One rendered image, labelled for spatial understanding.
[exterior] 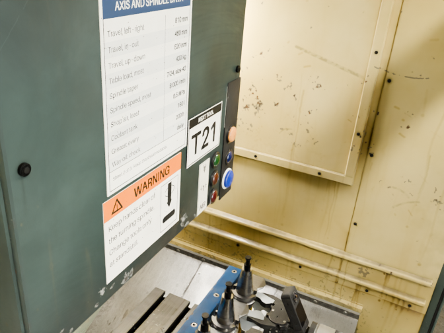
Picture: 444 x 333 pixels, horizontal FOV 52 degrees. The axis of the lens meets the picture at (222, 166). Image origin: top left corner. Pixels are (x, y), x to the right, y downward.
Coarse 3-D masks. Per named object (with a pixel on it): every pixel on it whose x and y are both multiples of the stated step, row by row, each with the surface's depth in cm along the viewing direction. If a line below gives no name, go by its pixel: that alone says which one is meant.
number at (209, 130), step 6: (210, 120) 65; (216, 120) 67; (204, 126) 64; (210, 126) 65; (216, 126) 67; (204, 132) 64; (210, 132) 66; (216, 132) 68; (204, 138) 65; (210, 138) 66; (216, 138) 68; (204, 144) 65; (210, 144) 67; (204, 150) 66
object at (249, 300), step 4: (236, 284) 116; (232, 292) 114; (236, 292) 114; (256, 292) 115; (236, 296) 113; (240, 296) 113; (248, 296) 113; (252, 296) 113; (240, 300) 112; (244, 300) 112; (248, 300) 112; (252, 300) 113; (248, 304) 113; (252, 304) 114
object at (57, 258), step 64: (0, 0) 30; (64, 0) 35; (192, 0) 52; (0, 64) 32; (64, 64) 37; (192, 64) 56; (0, 128) 33; (64, 128) 39; (0, 192) 35; (64, 192) 41; (192, 192) 66; (0, 256) 38; (64, 256) 43; (0, 320) 42; (64, 320) 46
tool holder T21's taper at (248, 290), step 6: (240, 276) 112; (246, 276) 111; (240, 282) 112; (246, 282) 111; (252, 282) 113; (240, 288) 112; (246, 288) 112; (252, 288) 113; (240, 294) 113; (246, 294) 112
